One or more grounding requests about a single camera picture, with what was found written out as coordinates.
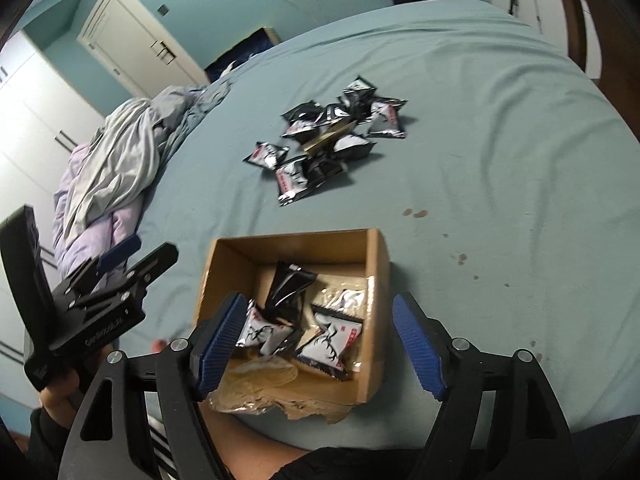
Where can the brown cardboard box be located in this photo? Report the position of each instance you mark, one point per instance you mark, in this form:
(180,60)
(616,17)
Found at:
(314,330)

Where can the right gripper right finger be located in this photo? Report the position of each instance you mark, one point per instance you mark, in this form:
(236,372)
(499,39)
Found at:
(498,418)

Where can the tan paper packet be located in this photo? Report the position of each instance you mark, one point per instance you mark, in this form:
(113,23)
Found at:
(332,134)

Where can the dark blue pillow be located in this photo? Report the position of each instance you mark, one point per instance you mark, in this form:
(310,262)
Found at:
(259,41)

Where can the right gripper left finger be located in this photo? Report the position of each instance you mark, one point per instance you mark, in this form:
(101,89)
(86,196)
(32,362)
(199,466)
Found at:
(111,436)

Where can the silver black snack packet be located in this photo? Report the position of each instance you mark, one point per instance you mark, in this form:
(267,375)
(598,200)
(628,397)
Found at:
(297,178)

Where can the white wardrobe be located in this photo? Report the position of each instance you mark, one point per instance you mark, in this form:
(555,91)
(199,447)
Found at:
(42,120)

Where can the purple quilt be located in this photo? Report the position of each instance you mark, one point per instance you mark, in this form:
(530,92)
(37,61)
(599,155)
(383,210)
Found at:
(102,234)

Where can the brown wooden chair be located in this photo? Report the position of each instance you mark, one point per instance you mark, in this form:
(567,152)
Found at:
(617,27)

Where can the teal bed sheet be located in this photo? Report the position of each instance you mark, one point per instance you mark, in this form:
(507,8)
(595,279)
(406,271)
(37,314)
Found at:
(510,209)

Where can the silver snack packet top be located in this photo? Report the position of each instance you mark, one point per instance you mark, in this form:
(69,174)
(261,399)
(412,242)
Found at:
(358,94)

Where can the black snack packet top left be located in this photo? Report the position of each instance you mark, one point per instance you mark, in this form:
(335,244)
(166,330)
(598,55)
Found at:
(307,112)

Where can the white door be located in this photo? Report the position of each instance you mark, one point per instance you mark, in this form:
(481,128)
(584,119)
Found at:
(126,39)

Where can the black snack packet in box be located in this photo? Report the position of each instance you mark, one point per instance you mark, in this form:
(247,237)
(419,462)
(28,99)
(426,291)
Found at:
(286,292)

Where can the grey crumpled blanket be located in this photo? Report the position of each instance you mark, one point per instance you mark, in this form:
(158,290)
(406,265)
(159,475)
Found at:
(126,153)

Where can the left hand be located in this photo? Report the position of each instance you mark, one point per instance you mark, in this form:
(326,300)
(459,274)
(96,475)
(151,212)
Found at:
(56,398)

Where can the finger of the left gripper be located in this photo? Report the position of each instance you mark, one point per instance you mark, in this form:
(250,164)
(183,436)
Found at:
(118,254)
(152,266)

